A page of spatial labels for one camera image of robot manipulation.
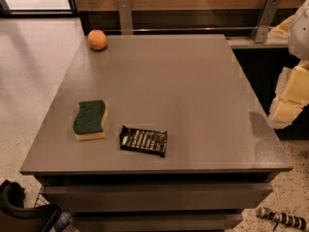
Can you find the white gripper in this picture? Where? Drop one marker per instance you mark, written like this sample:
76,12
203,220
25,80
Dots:
299,36

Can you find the black rxbar chocolate wrapper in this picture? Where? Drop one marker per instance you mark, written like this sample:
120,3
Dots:
151,142

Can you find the striped cylindrical floor object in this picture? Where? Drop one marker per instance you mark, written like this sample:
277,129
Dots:
283,218

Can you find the grey drawer cabinet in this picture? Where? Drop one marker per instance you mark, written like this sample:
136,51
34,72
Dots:
155,203

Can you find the orange fruit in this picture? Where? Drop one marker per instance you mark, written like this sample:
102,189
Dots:
97,40

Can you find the green and yellow sponge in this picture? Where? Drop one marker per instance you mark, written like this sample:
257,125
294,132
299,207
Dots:
90,120

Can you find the dark framed window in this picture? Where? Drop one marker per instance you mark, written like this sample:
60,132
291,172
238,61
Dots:
37,7

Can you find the right metal wall bracket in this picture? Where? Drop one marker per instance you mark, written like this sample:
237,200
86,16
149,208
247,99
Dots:
259,33

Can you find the metal wall bracket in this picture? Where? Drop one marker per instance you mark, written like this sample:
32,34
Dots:
125,16
259,33

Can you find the left metal wall bracket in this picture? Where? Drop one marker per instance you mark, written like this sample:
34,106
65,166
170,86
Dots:
125,16

